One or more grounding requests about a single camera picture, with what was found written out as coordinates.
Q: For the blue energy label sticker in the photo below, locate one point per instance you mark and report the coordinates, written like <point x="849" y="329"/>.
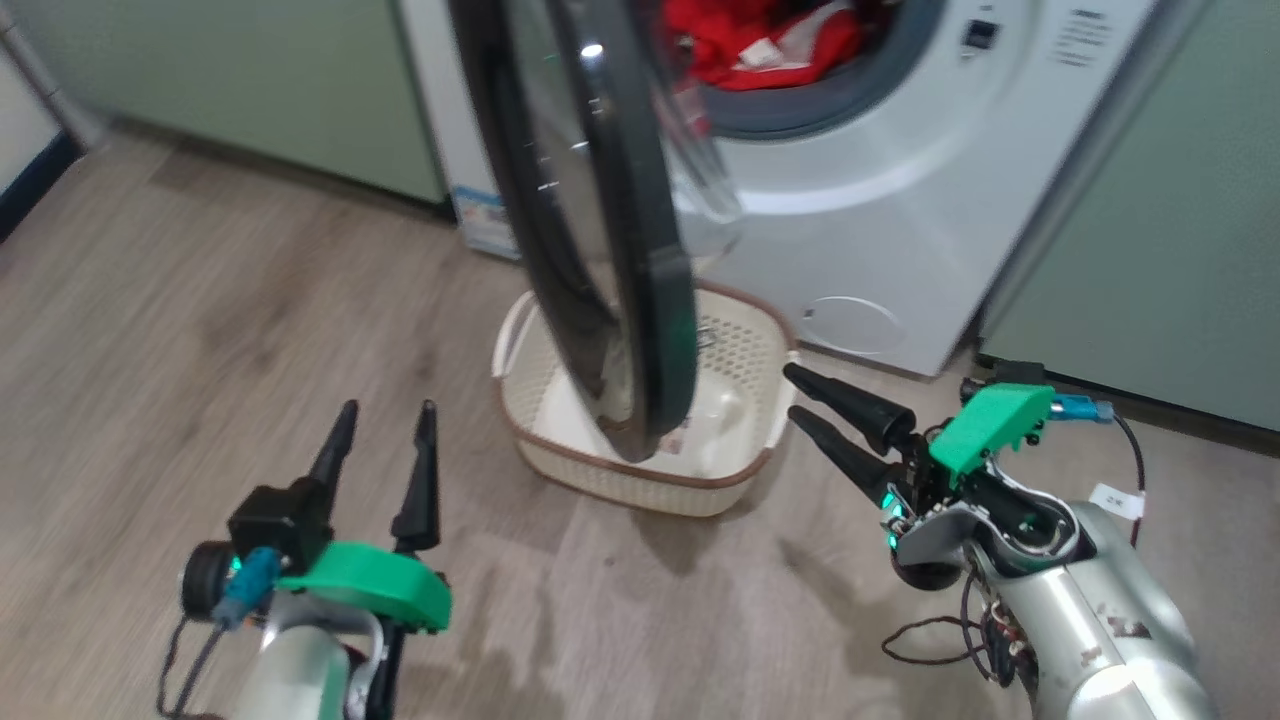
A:
<point x="485" y="215"/>

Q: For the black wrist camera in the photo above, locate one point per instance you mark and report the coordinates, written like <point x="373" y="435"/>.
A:
<point x="1005" y="373"/>
<point x="280" y="520"/>

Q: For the grey rubber door gasket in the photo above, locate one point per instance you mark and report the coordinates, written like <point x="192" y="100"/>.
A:
<point x="850" y="95"/>

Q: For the cream plastic laundry basket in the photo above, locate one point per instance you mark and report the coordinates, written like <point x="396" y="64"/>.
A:
<point x="745" y="350"/>

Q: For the printed warning text label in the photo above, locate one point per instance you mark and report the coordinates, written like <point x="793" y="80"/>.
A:
<point x="1082" y="38"/>

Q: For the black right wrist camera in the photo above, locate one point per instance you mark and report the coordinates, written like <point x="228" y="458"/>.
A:
<point x="1005" y="373"/>

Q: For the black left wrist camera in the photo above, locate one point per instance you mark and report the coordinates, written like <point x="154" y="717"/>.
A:
<point x="280" y="520"/>

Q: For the black washing machine door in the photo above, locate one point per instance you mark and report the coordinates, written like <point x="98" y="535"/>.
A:
<point x="660" y="300"/>

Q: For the black door lock socket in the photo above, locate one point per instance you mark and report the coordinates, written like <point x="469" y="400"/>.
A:
<point x="979" y="34"/>

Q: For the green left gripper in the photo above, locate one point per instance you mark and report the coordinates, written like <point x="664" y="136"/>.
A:
<point x="370" y="585"/>

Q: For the round filter cover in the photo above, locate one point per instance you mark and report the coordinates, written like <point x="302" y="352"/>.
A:
<point x="855" y="325"/>

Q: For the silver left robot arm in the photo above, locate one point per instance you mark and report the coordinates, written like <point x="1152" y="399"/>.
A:
<point x="295" y="665"/>

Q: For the blue camera connector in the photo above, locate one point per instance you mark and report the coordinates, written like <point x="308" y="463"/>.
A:
<point x="250" y="585"/>
<point x="1080" y="408"/>

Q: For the dark baseboard strip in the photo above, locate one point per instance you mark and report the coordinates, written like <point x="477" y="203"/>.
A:
<point x="35" y="180"/>

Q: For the red sports garment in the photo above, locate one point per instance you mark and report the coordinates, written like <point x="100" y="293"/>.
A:
<point x="720" y="40"/>

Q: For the blue left camera connector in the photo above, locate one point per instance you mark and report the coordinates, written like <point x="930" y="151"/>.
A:
<point x="250" y="585"/>

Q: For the blue right camera connector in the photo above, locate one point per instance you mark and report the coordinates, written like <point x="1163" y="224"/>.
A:
<point x="1080" y="408"/>

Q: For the pale green cabinet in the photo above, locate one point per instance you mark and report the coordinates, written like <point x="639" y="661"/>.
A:
<point x="250" y="80"/>
<point x="1160" y="270"/>

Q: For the white front-load washing machine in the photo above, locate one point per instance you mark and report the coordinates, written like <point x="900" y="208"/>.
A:
<point x="900" y="200"/>

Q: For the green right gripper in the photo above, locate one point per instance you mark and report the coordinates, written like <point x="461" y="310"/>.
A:
<point x="990" y="430"/>

